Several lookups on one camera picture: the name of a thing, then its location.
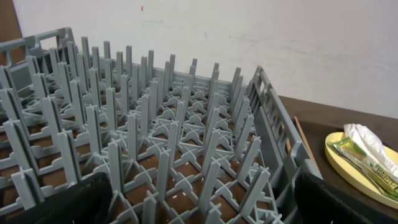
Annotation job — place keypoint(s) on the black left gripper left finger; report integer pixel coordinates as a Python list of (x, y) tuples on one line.
[(85, 202)]

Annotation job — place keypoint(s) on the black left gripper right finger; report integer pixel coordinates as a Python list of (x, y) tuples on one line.
[(319, 202)]

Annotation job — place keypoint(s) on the green snack wrapper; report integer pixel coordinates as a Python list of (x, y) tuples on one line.
[(349, 150)]

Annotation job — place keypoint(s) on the wooden chopstick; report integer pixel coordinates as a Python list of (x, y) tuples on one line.
[(304, 139)]

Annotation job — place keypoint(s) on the white napkin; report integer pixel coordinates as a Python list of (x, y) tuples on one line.
[(372, 146)]

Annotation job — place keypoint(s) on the yellow round plate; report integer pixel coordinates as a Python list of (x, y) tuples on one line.
[(352, 175)]

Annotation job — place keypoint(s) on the dark brown serving tray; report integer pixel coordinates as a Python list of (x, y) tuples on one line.
[(316, 132)]

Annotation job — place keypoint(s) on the grey plastic dish rack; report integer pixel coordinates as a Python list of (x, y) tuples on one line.
[(177, 147)]

